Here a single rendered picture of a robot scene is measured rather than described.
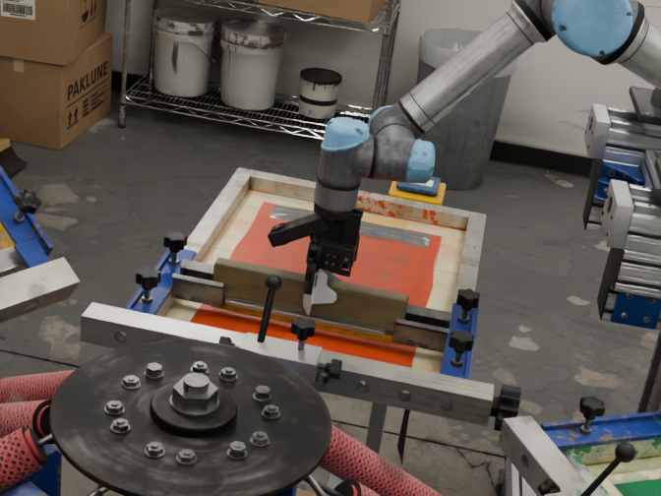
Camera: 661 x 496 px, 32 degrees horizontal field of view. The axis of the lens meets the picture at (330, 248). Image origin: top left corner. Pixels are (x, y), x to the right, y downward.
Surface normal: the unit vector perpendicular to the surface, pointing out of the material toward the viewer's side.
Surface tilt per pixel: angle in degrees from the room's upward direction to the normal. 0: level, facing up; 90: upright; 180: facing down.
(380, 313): 90
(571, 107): 90
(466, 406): 90
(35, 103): 89
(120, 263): 0
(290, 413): 0
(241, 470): 0
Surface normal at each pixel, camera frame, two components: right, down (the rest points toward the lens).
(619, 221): -0.13, 0.42
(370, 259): 0.13, -0.89
